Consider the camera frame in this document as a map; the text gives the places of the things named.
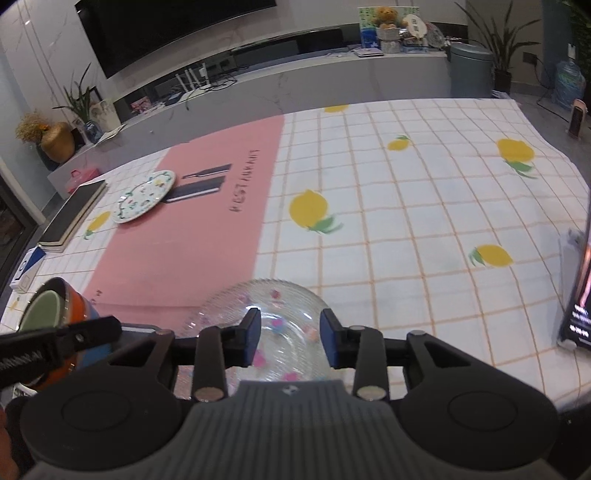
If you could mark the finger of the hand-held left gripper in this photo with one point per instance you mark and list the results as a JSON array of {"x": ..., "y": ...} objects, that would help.
[{"x": 90, "y": 333}]

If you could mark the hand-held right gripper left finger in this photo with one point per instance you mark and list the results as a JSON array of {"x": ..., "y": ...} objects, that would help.
[{"x": 253, "y": 339}]

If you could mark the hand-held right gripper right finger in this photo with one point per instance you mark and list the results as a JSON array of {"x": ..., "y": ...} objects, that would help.
[{"x": 327, "y": 342}]

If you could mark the clear flowered glass plate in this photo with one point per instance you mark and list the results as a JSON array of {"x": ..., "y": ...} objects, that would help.
[{"x": 286, "y": 300}]

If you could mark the person's left hand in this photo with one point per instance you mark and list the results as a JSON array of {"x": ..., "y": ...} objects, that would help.
[{"x": 7, "y": 447}]

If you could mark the blue and white box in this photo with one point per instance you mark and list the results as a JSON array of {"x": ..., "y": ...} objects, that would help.
[{"x": 27, "y": 270}]

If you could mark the pink table mat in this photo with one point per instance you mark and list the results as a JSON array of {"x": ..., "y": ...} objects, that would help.
[{"x": 184, "y": 254}]

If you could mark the black notebook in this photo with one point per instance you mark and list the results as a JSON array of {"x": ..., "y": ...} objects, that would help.
[{"x": 74, "y": 214}]

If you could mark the dark wooden cabinet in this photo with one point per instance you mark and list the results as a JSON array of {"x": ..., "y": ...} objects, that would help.
[{"x": 14, "y": 230}]

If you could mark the floral ceramic plate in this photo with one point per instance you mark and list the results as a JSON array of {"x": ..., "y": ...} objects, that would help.
[{"x": 144, "y": 196}]

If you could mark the pink storage box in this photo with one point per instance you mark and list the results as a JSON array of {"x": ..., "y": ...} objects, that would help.
[{"x": 82, "y": 181}]

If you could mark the checked lemon tablecloth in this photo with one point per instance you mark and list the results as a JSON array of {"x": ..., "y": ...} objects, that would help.
[{"x": 415, "y": 207}]

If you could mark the gold vase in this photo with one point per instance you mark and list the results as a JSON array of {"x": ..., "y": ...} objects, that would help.
[{"x": 57, "y": 143}]

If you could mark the blue patterned vase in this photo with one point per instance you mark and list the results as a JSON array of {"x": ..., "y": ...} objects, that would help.
[{"x": 93, "y": 131}]

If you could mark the dried yellow flowers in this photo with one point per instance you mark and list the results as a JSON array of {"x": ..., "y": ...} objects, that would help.
[{"x": 31, "y": 125}]

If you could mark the white printed box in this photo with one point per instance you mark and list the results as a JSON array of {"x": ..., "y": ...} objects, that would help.
[{"x": 105, "y": 115}]

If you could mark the green leafy potted plant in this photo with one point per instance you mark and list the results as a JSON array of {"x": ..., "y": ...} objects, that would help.
[{"x": 79, "y": 99}]

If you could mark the marble television console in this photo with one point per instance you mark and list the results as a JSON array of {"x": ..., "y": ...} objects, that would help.
[{"x": 277, "y": 92}]

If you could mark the black smartphone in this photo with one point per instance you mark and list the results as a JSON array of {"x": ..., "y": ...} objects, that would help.
[{"x": 579, "y": 318}]

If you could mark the white router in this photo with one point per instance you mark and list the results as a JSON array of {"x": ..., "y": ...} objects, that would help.
[{"x": 191, "y": 81}]

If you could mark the white set-top box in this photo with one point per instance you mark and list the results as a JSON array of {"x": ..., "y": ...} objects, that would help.
[{"x": 369, "y": 52}]

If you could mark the grey trash bin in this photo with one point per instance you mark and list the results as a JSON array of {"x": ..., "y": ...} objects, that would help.
[{"x": 471, "y": 71}]

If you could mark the blue packet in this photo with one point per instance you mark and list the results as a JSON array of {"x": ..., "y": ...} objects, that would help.
[{"x": 371, "y": 38}]

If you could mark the black television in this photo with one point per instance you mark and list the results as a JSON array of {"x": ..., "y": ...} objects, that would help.
[{"x": 161, "y": 32}]

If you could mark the round white hand fan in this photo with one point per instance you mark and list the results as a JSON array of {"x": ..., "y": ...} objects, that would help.
[{"x": 416, "y": 25}]

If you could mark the brown teddy bear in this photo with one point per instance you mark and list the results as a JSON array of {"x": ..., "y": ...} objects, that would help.
[{"x": 387, "y": 16}]

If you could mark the tall potted plant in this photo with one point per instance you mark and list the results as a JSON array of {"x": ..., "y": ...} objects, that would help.
[{"x": 501, "y": 55}]

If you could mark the pink smartphone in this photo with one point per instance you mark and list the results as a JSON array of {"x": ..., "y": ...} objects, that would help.
[{"x": 578, "y": 119}]

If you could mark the blue water bottle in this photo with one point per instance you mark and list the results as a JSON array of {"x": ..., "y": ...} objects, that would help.
[{"x": 568, "y": 85}]

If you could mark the pink photo frame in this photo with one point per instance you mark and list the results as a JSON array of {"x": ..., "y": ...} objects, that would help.
[{"x": 141, "y": 106}]

